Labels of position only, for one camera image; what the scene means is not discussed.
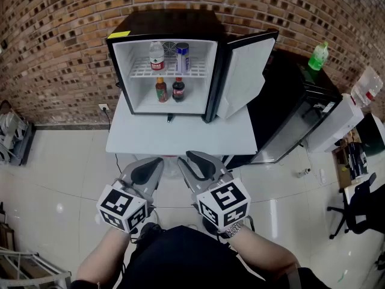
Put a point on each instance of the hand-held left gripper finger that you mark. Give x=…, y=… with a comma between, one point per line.
x=152, y=181
x=135, y=169

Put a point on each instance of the black mini fridge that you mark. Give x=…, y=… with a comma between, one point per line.
x=168, y=23

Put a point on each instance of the silver metal wristwatch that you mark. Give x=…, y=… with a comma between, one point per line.
x=234, y=229

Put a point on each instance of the green drink bottle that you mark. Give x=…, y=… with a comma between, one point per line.
x=318, y=57

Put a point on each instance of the cardboard box with goods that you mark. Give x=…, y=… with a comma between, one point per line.
x=350, y=164

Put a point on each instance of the blue and white drink can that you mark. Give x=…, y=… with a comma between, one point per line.
x=182, y=59

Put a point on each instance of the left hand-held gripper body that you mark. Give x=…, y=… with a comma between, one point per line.
x=120, y=205

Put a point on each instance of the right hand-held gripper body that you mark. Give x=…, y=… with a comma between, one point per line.
x=224, y=202

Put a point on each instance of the white wall socket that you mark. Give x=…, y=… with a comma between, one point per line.
x=103, y=106

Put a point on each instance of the small white floor bottle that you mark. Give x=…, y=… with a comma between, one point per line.
x=303, y=172

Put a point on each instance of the white power strip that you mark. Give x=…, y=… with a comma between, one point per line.
x=322, y=176

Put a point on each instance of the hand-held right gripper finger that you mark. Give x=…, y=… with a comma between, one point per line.
x=210, y=167
x=192, y=182

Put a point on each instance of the orange cap tea bottle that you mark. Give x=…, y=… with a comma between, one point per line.
x=162, y=92

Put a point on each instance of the clear water bottle red label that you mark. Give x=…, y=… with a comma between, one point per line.
x=156, y=56

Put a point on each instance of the person's right forearm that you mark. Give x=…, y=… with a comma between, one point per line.
x=264, y=254

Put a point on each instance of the black office chair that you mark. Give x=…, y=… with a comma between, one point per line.
x=361, y=209

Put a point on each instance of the grey metal frame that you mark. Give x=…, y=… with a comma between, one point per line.
x=33, y=266

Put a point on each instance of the clear bottle on cabinet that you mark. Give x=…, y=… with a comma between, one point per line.
x=365, y=87

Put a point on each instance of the small cola bottle red cap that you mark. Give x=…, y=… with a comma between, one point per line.
x=179, y=90

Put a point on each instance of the yellow sticker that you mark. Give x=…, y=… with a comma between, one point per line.
x=118, y=35

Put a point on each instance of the person's black clothing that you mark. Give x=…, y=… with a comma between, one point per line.
x=186, y=260

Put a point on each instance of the grey storage rack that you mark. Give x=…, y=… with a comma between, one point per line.
x=15, y=134

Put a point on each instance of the person's left forearm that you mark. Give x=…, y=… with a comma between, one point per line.
x=102, y=257

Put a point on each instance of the black mini fridge door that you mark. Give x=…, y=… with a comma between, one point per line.
x=243, y=74

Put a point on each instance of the black glass-door cabinet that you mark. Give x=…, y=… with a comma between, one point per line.
x=282, y=101

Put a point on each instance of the white water dispenser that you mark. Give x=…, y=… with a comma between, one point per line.
x=334, y=125

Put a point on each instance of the dark green table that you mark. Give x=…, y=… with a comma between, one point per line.
x=374, y=134

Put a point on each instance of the round fridge fan grille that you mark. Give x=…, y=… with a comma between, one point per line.
x=170, y=48

